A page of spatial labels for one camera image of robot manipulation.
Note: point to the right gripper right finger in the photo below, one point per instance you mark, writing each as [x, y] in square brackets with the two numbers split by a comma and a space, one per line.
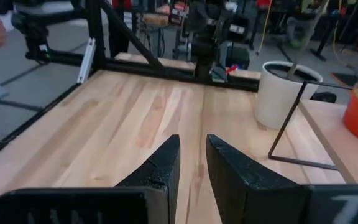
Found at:
[244, 193]

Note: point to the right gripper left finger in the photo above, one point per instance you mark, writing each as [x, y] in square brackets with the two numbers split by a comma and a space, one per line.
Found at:
[163, 174]

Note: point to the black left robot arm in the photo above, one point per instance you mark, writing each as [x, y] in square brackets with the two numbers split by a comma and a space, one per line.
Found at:
[204, 46]

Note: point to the white plant pot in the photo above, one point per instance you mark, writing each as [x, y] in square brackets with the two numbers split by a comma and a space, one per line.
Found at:
[275, 99]

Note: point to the black aluminium table frame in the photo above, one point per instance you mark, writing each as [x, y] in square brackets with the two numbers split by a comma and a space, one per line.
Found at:
[166, 73]

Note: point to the wooden shelf with black frame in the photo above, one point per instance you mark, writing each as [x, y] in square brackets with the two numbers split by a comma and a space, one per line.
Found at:
[328, 130]

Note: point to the white frame bracket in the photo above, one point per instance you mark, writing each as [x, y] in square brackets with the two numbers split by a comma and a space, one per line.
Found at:
[86, 59]

